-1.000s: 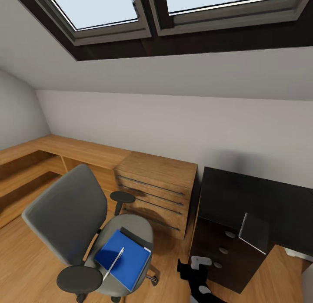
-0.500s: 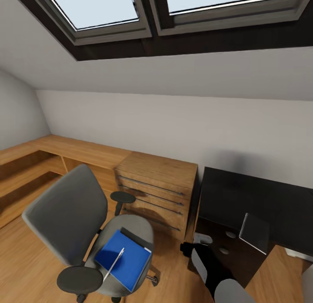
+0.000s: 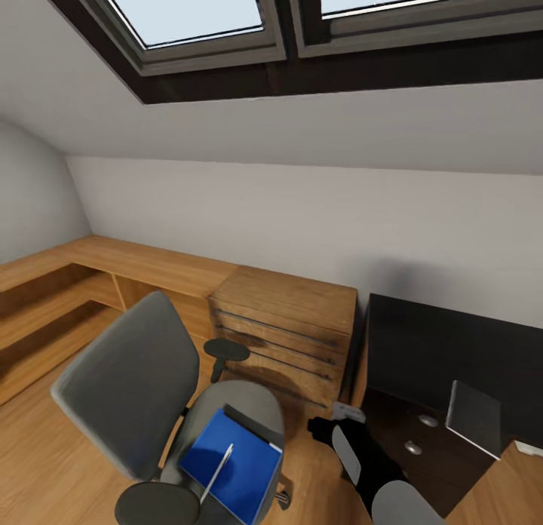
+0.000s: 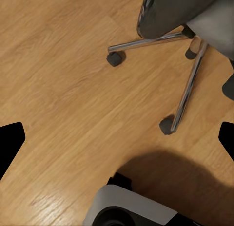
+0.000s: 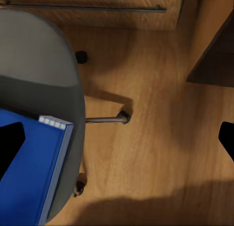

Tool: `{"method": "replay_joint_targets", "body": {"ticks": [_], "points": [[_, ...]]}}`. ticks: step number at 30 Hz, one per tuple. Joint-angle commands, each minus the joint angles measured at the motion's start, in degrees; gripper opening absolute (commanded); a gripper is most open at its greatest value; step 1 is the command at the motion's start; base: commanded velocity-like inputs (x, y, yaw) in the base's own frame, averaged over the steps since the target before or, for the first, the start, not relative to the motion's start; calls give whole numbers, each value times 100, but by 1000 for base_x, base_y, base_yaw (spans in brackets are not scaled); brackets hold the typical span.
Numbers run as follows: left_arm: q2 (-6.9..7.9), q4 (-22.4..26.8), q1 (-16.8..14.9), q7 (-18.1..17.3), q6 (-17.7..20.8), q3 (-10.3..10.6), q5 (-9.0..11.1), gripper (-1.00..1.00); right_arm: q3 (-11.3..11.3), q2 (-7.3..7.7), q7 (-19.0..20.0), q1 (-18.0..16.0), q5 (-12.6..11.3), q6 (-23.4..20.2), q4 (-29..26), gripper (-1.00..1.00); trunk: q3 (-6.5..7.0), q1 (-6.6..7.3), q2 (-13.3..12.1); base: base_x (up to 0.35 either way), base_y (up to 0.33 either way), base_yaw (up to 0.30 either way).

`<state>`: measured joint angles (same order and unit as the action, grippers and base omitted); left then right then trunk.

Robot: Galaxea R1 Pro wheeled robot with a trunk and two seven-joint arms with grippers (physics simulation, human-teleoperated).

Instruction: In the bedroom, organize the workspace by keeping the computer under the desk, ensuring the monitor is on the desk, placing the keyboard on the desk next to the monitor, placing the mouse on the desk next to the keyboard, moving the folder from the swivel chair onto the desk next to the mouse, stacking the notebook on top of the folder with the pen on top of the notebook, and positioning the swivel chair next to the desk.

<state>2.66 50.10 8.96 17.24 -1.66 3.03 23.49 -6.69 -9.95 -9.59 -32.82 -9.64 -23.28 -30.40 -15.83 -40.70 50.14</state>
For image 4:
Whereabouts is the swivel chair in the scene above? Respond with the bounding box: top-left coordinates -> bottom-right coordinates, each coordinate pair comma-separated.
107,0 -> 234,135

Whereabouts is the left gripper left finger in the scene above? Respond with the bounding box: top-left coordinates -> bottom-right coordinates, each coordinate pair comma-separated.
0,122 -> 25,180

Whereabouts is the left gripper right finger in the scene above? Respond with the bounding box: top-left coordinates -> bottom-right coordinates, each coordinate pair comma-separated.
218,121 -> 234,161

